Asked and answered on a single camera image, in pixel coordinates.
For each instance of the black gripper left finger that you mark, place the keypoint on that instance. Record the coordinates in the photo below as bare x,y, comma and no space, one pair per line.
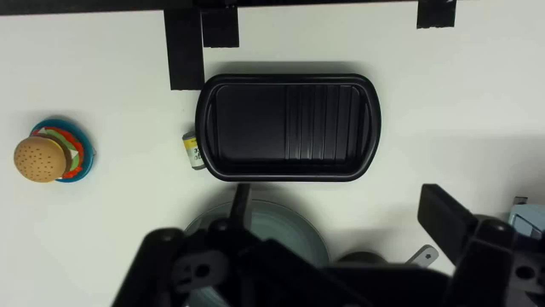
170,267

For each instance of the small blue plate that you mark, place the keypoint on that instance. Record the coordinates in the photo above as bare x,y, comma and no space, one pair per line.
84,163

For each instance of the small white toy can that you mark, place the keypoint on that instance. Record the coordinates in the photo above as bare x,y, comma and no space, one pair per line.
193,151

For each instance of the gray round plate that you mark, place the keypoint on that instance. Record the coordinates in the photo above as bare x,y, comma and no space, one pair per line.
290,227

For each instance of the toy hamburger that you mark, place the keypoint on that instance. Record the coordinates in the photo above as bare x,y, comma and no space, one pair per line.
41,157

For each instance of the black rectangular ribbed tray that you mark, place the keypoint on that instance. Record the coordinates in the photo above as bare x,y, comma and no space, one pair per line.
286,128

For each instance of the small black clamp plate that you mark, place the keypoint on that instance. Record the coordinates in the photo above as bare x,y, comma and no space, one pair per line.
436,14

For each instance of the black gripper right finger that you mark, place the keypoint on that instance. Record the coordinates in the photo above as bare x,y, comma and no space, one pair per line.
494,261

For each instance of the long black clamp plate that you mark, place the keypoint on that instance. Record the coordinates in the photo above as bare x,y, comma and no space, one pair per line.
184,52

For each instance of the short black clamp plate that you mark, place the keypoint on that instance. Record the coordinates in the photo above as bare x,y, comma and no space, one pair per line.
220,28

